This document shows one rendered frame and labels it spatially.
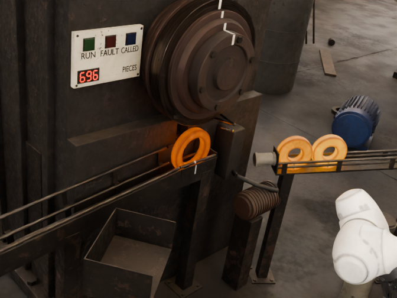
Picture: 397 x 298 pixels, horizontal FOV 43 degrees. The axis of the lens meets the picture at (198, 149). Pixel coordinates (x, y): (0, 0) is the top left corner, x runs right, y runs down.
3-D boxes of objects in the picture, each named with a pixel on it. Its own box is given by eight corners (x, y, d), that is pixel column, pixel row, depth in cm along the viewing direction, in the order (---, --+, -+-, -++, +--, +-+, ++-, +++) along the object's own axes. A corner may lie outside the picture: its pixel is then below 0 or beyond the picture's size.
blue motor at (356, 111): (323, 146, 388) (335, 105, 372) (339, 121, 434) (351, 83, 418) (363, 159, 378) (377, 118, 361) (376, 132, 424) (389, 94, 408)
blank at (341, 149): (313, 134, 218) (315, 138, 216) (347, 133, 221) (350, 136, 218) (308, 165, 226) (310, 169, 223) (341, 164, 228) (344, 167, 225)
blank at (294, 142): (277, 136, 216) (279, 139, 213) (312, 134, 218) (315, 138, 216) (273, 167, 224) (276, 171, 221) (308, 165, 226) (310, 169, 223)
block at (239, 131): (207, 169, 226) (215, 122, 215) (220, 165, 231) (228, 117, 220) (224, 181, 220) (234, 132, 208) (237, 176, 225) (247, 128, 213)
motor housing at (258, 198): (214, 279, 247) (233, 188, 221) (244, 262, 261) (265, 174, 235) (233, 295, 239) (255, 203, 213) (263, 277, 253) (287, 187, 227)
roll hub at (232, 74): (183, 113, 176) (194, 34, 163) (237, 98, 194) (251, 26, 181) (194, 119, 173) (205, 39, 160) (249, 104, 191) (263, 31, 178)
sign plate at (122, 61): (70, 86, 162) (71, 31, 154) (136, 74, 179) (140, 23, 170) (74, 88, 161) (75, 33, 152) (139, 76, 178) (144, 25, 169)
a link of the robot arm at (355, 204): (359, 239, 141) (352, 264, 130) (331, 192, 140) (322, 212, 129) (396, 227, 136) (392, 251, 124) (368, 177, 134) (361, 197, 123)
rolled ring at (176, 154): (214, 125, 201) (208, 122, 203) (179, 136, 189) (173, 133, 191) (207, 165, 210) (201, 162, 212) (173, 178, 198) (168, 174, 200)
